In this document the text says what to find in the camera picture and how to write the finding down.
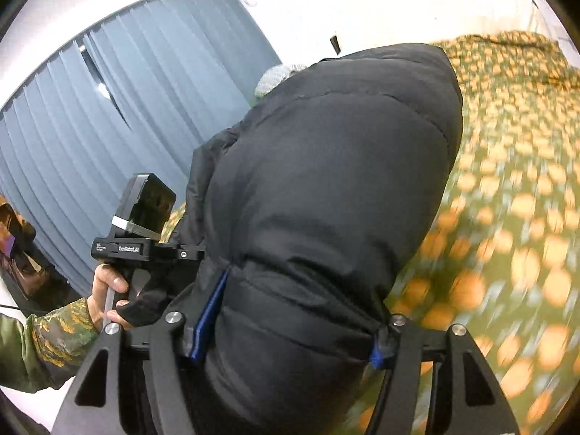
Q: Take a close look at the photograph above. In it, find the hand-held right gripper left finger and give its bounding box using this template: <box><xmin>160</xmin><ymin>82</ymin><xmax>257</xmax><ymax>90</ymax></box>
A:
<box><xmin>52</xmin><ymin>269</ymin><xmax>232</xmax><ymax>435</ymax></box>

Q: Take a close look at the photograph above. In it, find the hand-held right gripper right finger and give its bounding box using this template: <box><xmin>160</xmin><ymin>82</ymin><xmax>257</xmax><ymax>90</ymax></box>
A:
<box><xmin>362</xmin><ymin>312</ymin><xmax>522</xmax><ymax>435</ymax></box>

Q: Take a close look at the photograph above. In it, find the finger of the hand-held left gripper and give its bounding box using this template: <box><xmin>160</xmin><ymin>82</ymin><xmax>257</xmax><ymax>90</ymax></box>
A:
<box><xmin>154</xmin><ymin>241</ymin><xmax>207</xmax><ymax>264</ymax></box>

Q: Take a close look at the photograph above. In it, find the black puffer jacket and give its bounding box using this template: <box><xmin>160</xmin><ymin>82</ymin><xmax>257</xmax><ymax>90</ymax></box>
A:
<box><xmin>174</xmin><ymin>43</ymin><xmax>464</xmax><ymax>435</ymax></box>

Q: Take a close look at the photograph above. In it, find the person's left forearm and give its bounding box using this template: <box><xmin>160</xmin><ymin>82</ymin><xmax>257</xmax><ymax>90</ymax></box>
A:
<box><xmin>0</xmin><ymin>297</ymin><xmax>100</xmax><ymax>395</ymax></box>

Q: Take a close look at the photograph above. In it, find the person's left hand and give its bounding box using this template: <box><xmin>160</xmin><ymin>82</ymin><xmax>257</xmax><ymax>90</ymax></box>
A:
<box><xmin>87</xmin><ymin>263</ymin><xmax>135</xmax><ymax>330</ymax></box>

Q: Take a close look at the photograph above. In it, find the blue-grey pleated curtain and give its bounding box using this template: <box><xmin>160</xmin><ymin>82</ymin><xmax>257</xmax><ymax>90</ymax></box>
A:
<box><xmin>0</xmin><ymin>0</ymin><xmax>282</xmax><ymax>297</ymax></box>

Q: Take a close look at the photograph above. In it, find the grey checked cloth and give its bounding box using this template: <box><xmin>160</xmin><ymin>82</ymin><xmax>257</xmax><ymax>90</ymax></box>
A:
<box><xmin>255</xmin><ymin>64</ymin><xmax>310</xmax><ymax>99</ymax></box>

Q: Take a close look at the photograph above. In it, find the orange floral green bedspread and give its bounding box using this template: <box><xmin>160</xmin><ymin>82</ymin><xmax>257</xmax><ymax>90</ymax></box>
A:
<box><xmin>161</xmin><ymin>31</ymin><xmax>580</xmax><ymax>435</ymax></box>

